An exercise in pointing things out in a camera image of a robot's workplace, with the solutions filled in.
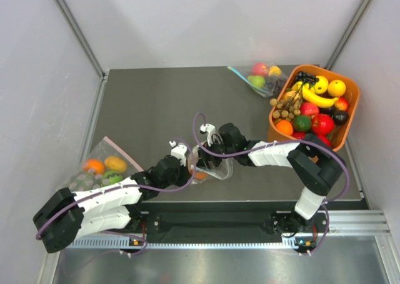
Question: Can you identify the fake black grape bunch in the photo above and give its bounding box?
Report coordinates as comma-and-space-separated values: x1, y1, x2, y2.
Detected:
295, 71, 319, 85

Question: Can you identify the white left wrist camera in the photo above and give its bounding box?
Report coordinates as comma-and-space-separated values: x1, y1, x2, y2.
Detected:
169, 140, 189, 166

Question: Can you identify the fake green apple pink bag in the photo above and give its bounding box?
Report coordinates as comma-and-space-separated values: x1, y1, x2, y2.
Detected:
101, 170, 124, 186

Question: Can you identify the fake yellow orange right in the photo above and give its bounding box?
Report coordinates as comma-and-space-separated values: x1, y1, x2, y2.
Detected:
327, 79, 346, 98

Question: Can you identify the fake potato in pink bag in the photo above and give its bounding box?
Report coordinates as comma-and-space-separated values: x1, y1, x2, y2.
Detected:
104, 156, 128, 173

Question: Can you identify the polka dot zip bag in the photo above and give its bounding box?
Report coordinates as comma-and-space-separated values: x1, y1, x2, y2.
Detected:
187, 146, 233, 185

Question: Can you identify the fake yellow lemon left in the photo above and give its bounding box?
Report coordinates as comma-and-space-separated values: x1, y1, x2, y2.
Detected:
314, 76, 329, 95

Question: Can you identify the fake purple eggplant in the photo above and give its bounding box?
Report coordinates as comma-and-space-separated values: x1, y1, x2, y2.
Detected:
323, 106, 349, 126

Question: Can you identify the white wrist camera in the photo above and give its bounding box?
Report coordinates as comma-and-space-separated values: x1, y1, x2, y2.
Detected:
199, 123, 222, 147
169, 140, 189, 166

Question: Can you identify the fake green pear in bag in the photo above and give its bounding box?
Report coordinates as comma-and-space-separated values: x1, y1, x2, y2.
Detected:
247, 75, 266, 89

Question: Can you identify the pink zip dotted bag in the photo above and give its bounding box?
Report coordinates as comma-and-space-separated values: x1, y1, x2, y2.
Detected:
61, 136, 143, 192

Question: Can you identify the fake brown grape bunch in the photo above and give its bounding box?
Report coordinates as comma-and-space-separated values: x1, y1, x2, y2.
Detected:
270, 91, 303, 123

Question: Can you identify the fake red yellow apple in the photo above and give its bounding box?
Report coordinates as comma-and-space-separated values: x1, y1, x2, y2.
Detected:
334, 97, 349, 111

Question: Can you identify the fake peach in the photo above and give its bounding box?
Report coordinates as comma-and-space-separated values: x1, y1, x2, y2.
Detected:
282, 90, 299, 100

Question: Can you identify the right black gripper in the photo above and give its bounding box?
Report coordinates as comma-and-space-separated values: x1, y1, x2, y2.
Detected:
194, 136, 237, 174

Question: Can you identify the fake small banana bunch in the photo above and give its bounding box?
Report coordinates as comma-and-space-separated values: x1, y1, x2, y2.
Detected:
291, 81, 304, 92

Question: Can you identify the blue zip clear bag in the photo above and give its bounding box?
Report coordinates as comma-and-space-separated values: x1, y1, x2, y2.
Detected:
227, 63, 288, 98

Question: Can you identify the grey slotted cable duct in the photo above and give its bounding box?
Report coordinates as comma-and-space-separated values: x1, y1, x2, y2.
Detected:
67, 235, 315, 250

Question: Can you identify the fake green lime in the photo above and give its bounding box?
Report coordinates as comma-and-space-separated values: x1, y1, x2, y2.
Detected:
292, 114, 313, 132

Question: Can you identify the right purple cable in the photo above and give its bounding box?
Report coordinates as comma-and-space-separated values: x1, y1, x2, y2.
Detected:
192, 111, 351, 256

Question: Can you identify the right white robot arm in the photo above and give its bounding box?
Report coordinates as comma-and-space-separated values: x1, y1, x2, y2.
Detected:
199, 123, 348, 231

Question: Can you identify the fake orange in pink bag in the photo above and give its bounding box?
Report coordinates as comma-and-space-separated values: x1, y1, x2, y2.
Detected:
82, 159, 106, 175

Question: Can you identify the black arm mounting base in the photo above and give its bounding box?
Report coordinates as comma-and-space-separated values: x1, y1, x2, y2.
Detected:
93, 201, 348, 244

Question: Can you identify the orange plastic bin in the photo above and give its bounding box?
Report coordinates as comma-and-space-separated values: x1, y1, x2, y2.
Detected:
267, 64, 360, 151

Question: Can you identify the fake yellow banana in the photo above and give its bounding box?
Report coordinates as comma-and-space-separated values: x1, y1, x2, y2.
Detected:
301, 86, 339, 108

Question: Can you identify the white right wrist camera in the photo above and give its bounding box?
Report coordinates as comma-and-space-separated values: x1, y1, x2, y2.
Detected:
199, 123, 222, 147

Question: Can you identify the fake orange in bin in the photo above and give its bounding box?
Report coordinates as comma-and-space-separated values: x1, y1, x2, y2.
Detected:
275, 119, 294, 136

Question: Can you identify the fake red apple in bag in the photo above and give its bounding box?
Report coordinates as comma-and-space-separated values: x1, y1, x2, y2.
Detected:
251, 63, 269, 77

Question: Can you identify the fake red tomato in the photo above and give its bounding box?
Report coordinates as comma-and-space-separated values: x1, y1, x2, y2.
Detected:
311, 114, 335, 136

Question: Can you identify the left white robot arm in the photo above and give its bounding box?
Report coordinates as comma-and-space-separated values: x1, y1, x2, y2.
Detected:
32, 155, 193, 253

